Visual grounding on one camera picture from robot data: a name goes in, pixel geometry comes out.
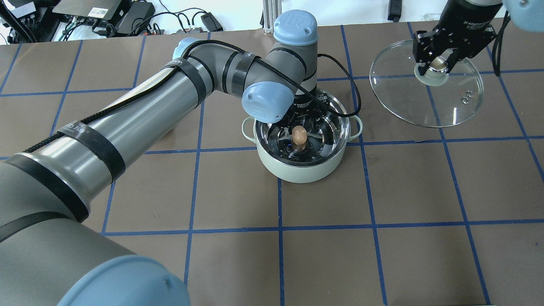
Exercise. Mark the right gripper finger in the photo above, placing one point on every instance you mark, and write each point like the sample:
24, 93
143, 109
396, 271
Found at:
456, 54
427, 46

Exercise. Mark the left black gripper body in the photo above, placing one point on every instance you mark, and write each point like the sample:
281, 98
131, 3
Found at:
307, 105

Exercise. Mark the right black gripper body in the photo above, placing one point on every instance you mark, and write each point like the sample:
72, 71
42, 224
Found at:
467, 21

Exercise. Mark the brown egg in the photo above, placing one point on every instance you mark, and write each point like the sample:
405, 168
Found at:
299, 135

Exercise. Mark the green electric cooking pot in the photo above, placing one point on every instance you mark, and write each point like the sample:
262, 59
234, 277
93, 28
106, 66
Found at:
320, 155

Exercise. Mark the glass pot lid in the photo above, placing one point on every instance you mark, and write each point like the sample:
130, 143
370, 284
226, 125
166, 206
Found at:
437, 99

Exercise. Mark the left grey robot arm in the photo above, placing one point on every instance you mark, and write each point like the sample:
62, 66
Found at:
48, 257

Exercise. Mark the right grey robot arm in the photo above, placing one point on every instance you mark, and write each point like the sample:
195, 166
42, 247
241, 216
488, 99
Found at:
525, 14

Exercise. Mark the black power adapter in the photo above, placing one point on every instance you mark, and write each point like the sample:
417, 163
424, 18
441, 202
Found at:
211, 23

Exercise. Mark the aluminium frame post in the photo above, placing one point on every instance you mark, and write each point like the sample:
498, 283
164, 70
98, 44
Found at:
271, 10

